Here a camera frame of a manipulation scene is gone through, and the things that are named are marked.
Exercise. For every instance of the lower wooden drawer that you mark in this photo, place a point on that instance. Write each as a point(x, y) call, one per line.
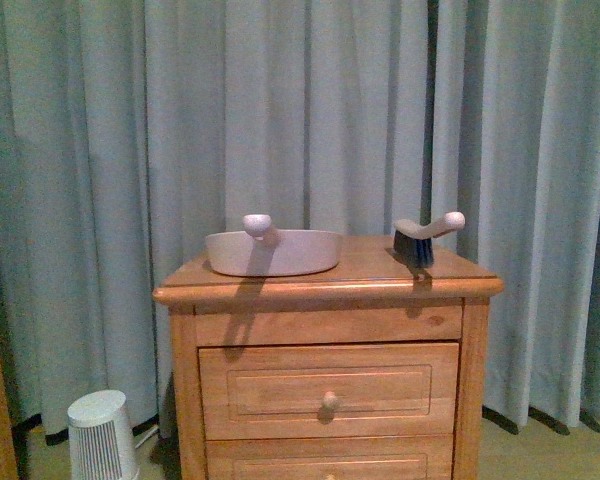
point(412, 457)

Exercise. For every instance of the grey-green pleated curtain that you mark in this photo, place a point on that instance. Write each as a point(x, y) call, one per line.
point(130, 130)

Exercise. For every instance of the top wooden drawer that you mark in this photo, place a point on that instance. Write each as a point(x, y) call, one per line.
point(276, 392)

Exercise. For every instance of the round wooden drawer knob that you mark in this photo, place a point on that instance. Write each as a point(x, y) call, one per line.
point(330, 402)

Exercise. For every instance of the pink hand brush black bristles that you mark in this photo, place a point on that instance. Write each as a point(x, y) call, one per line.
point(413, 242)

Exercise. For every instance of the pink plastic dustpan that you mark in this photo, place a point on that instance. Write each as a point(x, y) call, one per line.
point(260, 249)

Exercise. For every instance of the white ribbed trash bin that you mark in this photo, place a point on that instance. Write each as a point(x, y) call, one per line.
point(101, 440)

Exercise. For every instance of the wooden nightstand cabinet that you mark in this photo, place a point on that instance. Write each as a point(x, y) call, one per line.
point(369, 298)

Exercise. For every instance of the wooden drawer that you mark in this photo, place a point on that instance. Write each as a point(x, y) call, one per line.
point(412, 457)
point(276, 392)

